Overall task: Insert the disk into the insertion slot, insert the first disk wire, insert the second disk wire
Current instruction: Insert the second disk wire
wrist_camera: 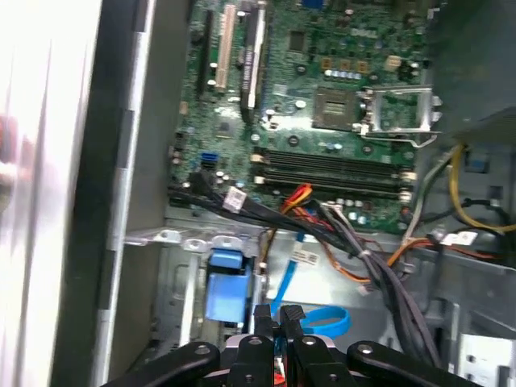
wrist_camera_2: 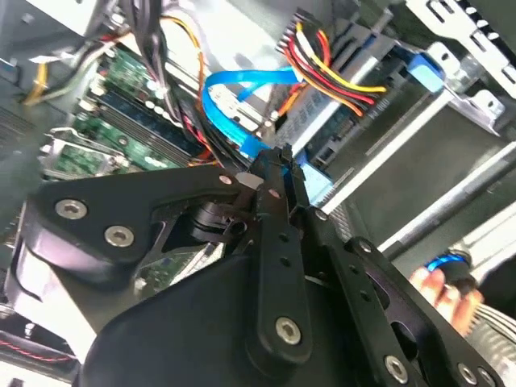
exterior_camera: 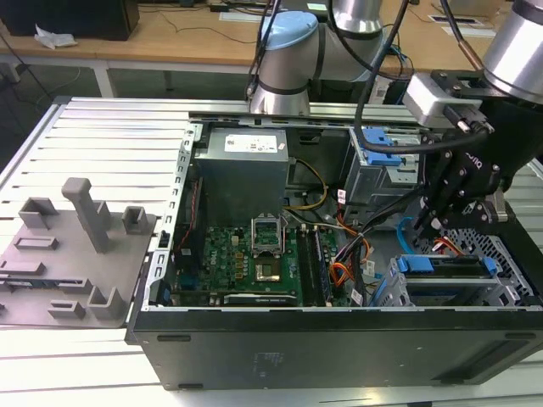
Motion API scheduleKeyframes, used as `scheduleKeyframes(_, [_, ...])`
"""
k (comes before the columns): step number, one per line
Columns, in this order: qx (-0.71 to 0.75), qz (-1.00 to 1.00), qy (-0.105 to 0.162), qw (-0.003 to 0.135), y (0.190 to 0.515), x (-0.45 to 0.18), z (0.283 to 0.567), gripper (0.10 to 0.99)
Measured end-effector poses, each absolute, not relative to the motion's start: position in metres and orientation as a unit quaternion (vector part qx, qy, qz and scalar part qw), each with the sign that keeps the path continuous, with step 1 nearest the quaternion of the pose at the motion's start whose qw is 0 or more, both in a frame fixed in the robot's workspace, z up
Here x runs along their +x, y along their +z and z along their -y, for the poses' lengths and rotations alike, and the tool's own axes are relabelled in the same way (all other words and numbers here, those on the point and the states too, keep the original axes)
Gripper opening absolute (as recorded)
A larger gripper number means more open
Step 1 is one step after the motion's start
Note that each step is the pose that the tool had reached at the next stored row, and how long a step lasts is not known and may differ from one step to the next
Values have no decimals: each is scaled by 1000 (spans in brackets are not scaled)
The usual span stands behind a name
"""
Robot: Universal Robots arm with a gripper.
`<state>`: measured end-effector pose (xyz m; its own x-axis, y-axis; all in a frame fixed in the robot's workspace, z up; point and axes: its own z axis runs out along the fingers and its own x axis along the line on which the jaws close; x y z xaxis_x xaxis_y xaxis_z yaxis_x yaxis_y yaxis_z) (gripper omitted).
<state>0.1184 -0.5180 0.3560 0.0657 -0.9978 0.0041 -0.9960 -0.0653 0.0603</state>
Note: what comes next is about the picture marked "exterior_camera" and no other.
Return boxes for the black cable with copper end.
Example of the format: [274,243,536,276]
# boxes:
[439,0,487,71]

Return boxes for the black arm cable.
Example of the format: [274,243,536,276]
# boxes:
[244,0,281,103]

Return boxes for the black graphics card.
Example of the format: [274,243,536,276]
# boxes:
[222,291,301,307]

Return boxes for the orange yellow wire bundle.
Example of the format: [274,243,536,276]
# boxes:
[328,220,374,298]

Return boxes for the grey power supply unit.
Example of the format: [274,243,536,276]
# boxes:
[193,126,292,228]

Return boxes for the black RAM slot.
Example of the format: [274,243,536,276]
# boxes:
[295,226,318,307]

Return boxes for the yellow black power wire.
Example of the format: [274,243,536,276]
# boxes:
[284,157,330,212]

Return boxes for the blue disk wire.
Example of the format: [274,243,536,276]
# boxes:
[395,215,419,258]

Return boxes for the metal socket cover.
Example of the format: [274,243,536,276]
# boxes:
[249,213,284,255]

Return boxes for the perforated metal disk bay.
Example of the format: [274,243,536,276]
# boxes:
[368,226,538,309]

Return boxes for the red black wire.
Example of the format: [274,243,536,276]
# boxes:
[176,176,204,255]

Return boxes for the black sleeved wire bundle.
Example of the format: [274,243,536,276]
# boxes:
[355,186,429,306]

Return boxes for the green motherboard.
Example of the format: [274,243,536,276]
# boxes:
[169,224,353,307]

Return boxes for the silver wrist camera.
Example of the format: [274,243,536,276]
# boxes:
[401,71,495,135]

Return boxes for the white paper sheet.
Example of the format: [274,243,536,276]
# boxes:
[219,11,264,23]
[440,25,497,40]

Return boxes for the black open PC case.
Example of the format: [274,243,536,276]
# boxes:
[124,110,543,391]

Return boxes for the grey parts rack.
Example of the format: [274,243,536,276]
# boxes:
[0,176,159,330]

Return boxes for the crumpled white paper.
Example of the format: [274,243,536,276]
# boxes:
[33,24,78,51]

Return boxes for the blue cables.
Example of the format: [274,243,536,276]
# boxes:
[388,40,416,81]

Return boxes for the black camera cable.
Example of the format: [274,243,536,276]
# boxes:
[355,0,493,153]

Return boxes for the black box on desk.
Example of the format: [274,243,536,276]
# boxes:
[0,0,141,42]

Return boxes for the CPU socket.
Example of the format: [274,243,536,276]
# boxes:
[251,253,286,286]

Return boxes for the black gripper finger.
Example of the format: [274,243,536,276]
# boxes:
[413,148,457,232]
[430,164,497,243]

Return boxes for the hard disk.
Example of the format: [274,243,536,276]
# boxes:
[396,253,500,306]

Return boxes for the silver drive cage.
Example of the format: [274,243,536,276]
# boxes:
[342,125,429,207]

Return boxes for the wooden desk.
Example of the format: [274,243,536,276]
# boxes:
[0,0,510,88]

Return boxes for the blue drive carrier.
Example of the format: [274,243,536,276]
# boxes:
[357,125,403,167]

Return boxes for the orange red disk wire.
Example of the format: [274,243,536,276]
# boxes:
[431,236,470,259]

